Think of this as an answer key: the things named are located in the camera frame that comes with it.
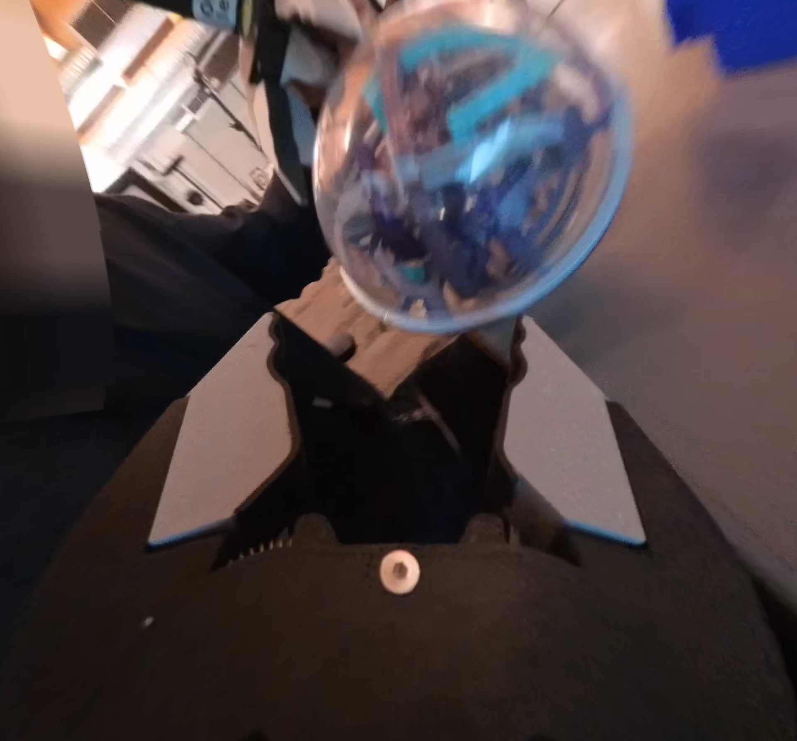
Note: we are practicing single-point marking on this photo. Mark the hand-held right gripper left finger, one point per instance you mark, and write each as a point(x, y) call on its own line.
point(224, 442)

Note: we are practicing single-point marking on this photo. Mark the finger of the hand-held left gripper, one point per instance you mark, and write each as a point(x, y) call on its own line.
point(373, 355)
point(311, 59)

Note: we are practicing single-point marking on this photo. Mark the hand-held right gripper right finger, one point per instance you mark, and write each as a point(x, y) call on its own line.
point(560, 442)

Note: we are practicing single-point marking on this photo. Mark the clear plastic maze ball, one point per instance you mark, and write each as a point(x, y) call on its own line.
point(473, 155)

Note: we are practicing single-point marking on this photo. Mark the dark clothing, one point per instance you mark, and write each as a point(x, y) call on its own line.
point(187, 268)

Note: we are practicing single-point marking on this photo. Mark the blue panel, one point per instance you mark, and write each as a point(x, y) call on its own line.
point(728, 0)

